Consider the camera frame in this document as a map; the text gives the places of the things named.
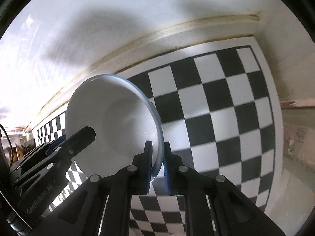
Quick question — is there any white bowl blue rim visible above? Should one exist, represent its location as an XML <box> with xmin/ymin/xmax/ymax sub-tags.
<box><xmin>65</xmin><ymin>75</ymin><xmax>164</xmax><ymax>181</ymax></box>

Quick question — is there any black white checkered mat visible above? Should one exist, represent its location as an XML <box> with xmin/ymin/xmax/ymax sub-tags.
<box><xmin>36</xmin><ymin>36</ymin><xmax>286</xmax><ymax>236</ymax></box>

